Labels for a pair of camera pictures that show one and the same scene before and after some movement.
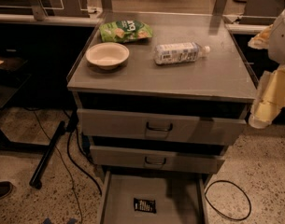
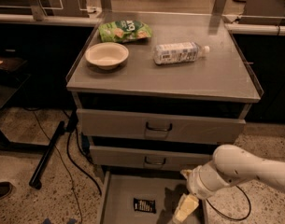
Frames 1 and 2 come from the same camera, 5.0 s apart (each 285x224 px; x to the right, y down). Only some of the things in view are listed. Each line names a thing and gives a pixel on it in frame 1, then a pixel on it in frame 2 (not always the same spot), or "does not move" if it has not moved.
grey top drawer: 166,127 does not move
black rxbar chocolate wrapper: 145,205 does not move
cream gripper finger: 274,91 -> 188,203
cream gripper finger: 261,40 -> 186,172
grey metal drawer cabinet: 161,97 does not move
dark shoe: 1,189 does not move
